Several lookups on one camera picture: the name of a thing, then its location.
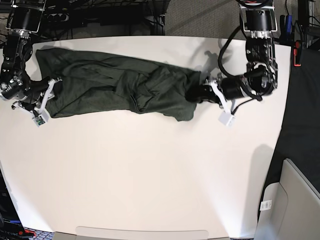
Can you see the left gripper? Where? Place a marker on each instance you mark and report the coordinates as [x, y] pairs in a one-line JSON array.
[[232, 88]]

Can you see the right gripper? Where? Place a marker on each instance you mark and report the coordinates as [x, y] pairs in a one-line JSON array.
[[33, 101]]

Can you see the dark green long-sleeve shirt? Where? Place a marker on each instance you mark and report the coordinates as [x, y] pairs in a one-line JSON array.
[[92, 82]]

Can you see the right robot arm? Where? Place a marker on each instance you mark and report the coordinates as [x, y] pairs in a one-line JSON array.
[[24, 20]]

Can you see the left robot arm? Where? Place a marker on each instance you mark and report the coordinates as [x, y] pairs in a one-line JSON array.
[[257, 22]]

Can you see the red clamp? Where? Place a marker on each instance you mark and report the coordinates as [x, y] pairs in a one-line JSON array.
[[297, 52]]

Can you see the beige plastic bin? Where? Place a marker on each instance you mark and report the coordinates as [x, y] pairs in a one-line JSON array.
[[290, 209]]

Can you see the black box with label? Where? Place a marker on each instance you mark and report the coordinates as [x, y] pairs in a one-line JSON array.
[[8, 230]]

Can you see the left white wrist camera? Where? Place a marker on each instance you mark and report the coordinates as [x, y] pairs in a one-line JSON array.
[[227, 119]]

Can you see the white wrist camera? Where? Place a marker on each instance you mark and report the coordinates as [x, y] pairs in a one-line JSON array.
[[227, 119], [41, 119]]

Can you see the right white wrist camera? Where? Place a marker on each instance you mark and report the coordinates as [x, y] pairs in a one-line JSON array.
[[41, 119]]

